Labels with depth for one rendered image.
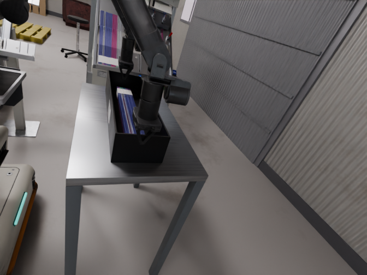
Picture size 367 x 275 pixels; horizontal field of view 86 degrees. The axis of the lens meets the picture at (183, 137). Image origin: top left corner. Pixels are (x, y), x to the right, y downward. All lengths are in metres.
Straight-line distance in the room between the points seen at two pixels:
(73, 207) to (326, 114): 2.11
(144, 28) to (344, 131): 1.95
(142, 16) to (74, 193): 0.50
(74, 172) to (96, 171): 0.06
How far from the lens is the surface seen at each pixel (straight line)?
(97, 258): 1.37
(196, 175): 0.71
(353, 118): 2.18
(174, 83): 0.54
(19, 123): 2.20
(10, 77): 0.93
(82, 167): 0.64
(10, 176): 1.40
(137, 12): 0.51
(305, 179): 2.35
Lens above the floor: 1.24
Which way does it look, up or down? 30 degrees down
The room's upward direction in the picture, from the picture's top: 21 degrees clockwise
